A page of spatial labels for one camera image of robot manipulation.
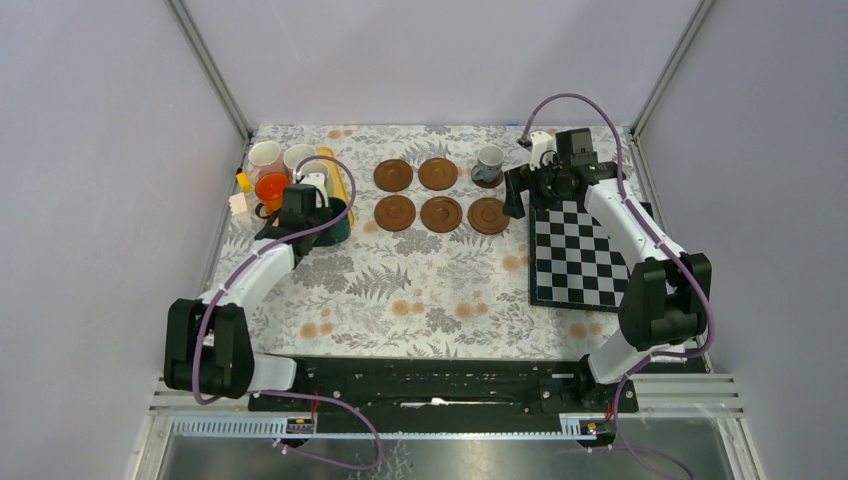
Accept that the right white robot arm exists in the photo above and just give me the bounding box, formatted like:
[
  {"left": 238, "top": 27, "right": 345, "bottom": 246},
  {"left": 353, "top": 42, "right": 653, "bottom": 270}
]
[{"left": 503, "top": 128, "right": 711, "bottom": 412}]

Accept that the floral tablecloth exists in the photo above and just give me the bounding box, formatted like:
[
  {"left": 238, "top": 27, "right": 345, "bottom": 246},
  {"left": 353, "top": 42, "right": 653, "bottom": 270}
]
[{"left": 247, "top": 125, "right": 618, "bottom": 360}]

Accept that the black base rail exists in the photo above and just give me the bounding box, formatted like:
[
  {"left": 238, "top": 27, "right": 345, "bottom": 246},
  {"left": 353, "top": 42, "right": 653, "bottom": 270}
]
[{"left": 248, "top": 357, "right": 638, "bottom": 434}]

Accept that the white pink block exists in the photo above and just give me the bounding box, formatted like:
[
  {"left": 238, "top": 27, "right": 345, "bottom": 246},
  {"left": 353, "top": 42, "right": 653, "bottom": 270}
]
[{"left": 228, "top": 192, "right": 250, "bottom": 216}]

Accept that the pink white mug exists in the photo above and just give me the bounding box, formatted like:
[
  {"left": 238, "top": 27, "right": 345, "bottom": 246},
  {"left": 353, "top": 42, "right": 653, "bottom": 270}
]
[{"left": 247, "top": 141, "right": 287, "bottom": 185}]

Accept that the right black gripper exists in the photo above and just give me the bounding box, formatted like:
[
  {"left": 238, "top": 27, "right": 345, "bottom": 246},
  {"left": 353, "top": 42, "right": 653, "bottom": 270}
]
[{"left": 502, "top": 156, "right": 571, "bottom": 220}]

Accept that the brown wooden coaster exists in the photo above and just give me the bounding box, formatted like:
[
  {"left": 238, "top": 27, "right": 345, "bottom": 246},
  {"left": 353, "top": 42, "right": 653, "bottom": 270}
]
[
  {"left": 420, "top": 196, "right": 463, "bottom": 233},
  {"left": 373, "top": 159, "right": 414, "bottom": 192},
  {"left": 467, "top": 197, "right": 510, "bottom": 235},
  {"left": 374, "top": 195, "right": 417, "bottom": 232},
  {"left": 418, "top": 157, "right": 458, "bottom": 191}
]

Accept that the light green mug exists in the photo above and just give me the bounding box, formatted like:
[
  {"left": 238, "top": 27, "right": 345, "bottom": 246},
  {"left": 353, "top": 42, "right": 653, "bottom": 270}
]
[{"left": 297, "top": 160, "right": 333, "bottom": 196}]

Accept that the yellow tray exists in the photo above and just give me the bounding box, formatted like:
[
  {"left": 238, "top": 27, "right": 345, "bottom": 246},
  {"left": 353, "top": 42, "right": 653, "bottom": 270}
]
[{"left": 254, "top": 146, "right": 356, "bottom": 228}]

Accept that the yellow block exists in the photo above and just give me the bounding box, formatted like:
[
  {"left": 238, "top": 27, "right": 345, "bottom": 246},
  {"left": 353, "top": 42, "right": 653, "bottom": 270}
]
[{"left": 236, "top": 171, "right": 253, "bottom": 193}]

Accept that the orange mug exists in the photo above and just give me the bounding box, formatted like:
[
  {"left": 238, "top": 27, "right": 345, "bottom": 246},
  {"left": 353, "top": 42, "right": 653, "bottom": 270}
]
[{"left": 255, "top": 173, "right": 290, "bottom": 219}]

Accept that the dark green mug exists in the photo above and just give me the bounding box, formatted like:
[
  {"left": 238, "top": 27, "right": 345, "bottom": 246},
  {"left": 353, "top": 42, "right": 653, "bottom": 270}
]
[{"left": 314, "top": 197, "right": 351, "bottom": 247}]

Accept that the black white checkerboard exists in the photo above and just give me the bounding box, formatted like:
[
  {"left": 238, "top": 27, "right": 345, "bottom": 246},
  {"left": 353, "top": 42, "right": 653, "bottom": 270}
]
[{"left": 529, "top": 201, "right": 629, "bottom": 312}]

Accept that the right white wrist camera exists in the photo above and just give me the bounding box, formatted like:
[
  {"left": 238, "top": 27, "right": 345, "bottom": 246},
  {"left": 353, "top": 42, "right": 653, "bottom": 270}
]
[{"left": 518, "top": 131, "right": 556, "bottom": 171}]

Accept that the grey mug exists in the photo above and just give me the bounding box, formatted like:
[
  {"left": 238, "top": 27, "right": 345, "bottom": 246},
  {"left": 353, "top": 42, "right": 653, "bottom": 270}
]
[{"left": 471, "top": 145, "right": 504, "bottom": 183}]

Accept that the dark brown coaster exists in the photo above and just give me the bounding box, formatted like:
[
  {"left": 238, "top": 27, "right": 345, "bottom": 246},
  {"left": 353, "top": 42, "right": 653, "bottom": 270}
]
[{"left": 473, "top": 173, "right": 504, "bottom": 189}]

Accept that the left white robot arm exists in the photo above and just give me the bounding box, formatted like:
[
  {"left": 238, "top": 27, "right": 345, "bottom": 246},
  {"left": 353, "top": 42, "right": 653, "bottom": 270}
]
[{"left": 163, "top": 184, "right": 351, "bottom": 411}]

